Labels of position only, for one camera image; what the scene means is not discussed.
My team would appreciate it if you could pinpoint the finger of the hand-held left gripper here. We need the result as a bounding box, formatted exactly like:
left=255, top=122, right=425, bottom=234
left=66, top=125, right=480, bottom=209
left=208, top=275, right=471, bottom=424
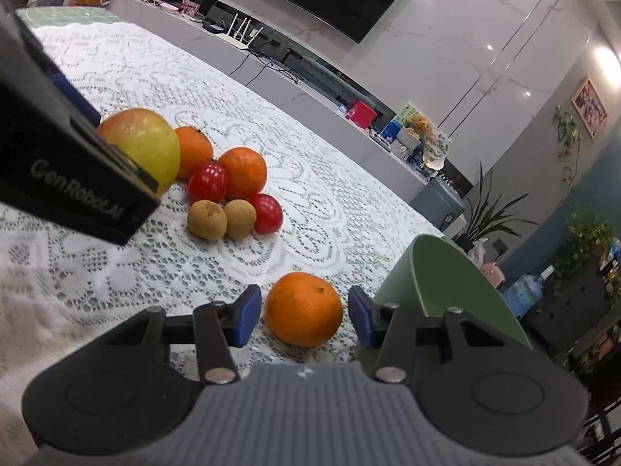
left=0, top=0, right=102, bottom=128
left=72, top=115, right=160, bottom=201

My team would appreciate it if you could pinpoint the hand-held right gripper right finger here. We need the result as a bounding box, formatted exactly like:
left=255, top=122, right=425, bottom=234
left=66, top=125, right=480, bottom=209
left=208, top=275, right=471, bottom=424
left=348, top=285, right=532, bottom=384

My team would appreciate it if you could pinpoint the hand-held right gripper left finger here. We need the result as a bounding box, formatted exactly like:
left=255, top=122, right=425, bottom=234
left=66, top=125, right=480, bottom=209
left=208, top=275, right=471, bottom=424
left=104, top=284, right=263, bottom=384

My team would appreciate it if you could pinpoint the yellow-green red apple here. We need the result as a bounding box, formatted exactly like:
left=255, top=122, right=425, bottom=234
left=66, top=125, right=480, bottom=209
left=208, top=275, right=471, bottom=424
left=96, top=108, right=182, bottom=200

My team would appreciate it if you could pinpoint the orange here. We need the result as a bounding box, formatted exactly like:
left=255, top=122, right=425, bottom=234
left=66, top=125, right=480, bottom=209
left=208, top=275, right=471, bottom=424
left=173, top=126, right=215, bottom=180
left=218, top=147, right=268, bottom=201
left=264, top=273, right=344, bottom=348

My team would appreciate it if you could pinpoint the green bowl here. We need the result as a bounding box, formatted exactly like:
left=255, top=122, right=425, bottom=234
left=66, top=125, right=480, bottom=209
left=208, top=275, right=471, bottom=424
left=356, top=234, right=533, bottom=365

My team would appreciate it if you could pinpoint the brown longan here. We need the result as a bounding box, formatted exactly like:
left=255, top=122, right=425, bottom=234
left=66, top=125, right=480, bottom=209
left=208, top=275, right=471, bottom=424
left=224, top=199, right=257, bottom=242
left=187, top=200, right=228, bottom=242

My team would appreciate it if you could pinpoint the red tomato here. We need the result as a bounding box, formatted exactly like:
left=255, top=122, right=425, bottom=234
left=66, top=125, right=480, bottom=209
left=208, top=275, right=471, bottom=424
left=248, top=193, right=284, bottom=235

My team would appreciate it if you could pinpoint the white lace tablecloth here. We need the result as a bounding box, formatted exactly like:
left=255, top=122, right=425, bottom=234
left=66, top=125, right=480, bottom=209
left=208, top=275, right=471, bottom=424
left=0, top=22, right=447, bottom=466

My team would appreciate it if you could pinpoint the green tiled tablecloth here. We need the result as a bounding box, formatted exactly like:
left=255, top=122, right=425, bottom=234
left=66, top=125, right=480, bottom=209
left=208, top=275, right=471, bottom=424
left=14, top=5, right=134, bottom=30

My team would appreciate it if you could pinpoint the pink bag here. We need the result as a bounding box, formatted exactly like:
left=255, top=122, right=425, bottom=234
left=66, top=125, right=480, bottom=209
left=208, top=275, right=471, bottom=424
left=478, top=258, right=506, bottom=288

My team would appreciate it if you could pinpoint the grey-blue trash can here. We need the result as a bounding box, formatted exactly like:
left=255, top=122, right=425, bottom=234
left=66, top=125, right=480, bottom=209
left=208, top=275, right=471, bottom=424
left=410, top=177, right=467, bottom=234

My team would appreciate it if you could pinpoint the long-leaf potted plant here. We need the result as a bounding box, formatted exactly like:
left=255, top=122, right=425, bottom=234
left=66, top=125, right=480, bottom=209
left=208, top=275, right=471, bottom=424
left=455, top=162, right=540, bottom=254

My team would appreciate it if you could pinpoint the blue water bottle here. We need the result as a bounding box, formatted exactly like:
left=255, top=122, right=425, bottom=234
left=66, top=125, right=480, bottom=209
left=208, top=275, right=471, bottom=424
left=502, top=264, right=557, bottom=319

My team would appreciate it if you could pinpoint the grey television cabinet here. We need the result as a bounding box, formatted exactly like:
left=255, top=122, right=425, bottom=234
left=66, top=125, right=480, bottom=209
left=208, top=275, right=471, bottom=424
left=108, top=0, right=474, bottom=234

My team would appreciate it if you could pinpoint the white router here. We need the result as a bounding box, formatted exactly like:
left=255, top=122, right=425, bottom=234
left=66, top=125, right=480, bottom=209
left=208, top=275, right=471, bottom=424
left=224, top=14, right=265, bottom=50

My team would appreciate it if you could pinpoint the brown plush toy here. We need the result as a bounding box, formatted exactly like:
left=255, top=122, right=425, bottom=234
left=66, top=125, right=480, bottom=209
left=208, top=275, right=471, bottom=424
left=405, top=113, right=434, bottom=139

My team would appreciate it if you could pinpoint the red box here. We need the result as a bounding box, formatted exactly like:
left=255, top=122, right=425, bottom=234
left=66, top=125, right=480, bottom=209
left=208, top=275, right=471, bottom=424
left=345, top=99, right=378, bottom=130

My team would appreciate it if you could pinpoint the dark drawer cabinet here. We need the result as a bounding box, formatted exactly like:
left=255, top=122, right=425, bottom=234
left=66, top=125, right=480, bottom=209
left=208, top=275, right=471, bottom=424
left=521, top=257, right=621, bottom=367

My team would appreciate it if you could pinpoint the bushy green potted plant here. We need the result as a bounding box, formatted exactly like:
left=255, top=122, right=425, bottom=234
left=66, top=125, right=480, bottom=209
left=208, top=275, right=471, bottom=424
left=553, top=211, right=618, bottom=298

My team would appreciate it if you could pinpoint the hanging vine plant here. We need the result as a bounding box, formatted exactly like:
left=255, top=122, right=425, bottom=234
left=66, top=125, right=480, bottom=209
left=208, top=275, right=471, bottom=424
left=553, top=106, right=586, bottom=191

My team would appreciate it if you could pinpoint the black cable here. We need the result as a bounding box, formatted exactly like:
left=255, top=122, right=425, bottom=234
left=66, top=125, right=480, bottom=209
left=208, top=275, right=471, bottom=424
left=228, top=49, right=304, bottom=84

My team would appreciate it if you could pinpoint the framed wall picture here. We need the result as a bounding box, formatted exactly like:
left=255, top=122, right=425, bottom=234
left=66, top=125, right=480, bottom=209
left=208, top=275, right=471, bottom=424
left=571, top=77, right=609, bottom=141

